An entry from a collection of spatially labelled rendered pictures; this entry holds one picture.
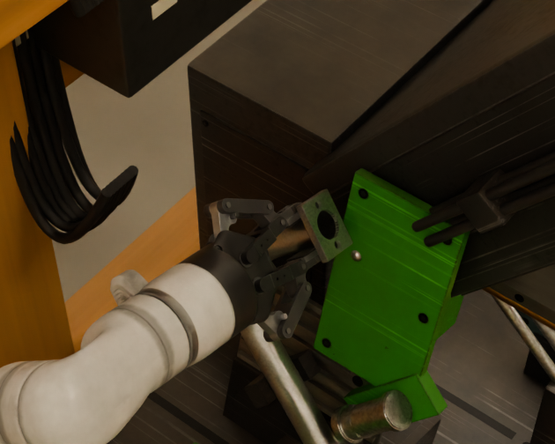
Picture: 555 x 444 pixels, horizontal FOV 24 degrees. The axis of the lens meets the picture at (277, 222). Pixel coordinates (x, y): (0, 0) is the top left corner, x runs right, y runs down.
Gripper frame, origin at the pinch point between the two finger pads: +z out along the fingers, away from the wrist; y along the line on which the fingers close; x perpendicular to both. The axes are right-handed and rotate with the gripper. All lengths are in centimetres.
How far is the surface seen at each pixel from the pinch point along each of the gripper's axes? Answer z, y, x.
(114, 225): 92, -7, 140
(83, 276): 78, -13, 139
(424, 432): 11.6, -26.1, 7.3
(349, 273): 3.9, -5.6, 0.2
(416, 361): 3.9, -15.2, -2.7
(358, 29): 23.1, 13.6, 2.8
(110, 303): 10.5, -3.9, 43.6
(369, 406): 1.1, -17.7, 2.4
